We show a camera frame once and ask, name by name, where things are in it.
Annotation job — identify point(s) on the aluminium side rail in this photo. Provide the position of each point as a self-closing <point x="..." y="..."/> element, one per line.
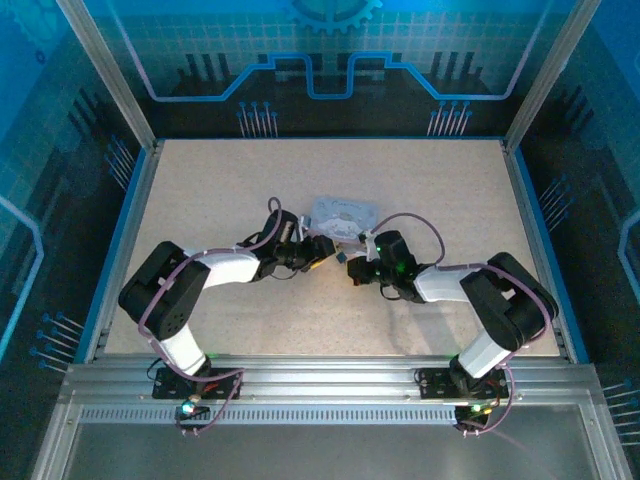
<point x="537" y="250"/>
<point x="125" y="250"/>

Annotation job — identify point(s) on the light blue printed plastic case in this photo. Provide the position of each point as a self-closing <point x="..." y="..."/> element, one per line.
<point x="345" y="215"/>

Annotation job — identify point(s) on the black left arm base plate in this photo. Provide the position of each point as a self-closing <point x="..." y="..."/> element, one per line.
<point x="225" y="382"/>

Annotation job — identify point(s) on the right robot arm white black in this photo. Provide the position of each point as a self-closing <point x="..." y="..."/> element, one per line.
<point x="505" y="300"/>

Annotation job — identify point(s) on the aluminium frame post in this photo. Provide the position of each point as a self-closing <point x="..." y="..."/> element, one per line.
<point x="550" y="70"/>
<point x="110" y="70"/>

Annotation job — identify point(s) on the small lit circuit board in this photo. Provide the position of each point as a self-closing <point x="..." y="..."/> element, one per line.
<point x="475" y="410"/>
<point x="190" y="409"/>

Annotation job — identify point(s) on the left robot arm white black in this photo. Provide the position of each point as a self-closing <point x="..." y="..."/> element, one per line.
<point x="170" y="295"/>

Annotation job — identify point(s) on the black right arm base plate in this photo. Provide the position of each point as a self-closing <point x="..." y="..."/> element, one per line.
<point x="435" y="382"/>

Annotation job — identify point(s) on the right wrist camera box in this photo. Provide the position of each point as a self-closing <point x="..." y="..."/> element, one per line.
<point x="395" y="247"/>

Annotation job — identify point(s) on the aluminium mounting rail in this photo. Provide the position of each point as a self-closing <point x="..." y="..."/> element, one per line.
<point x="325" y="375"/>

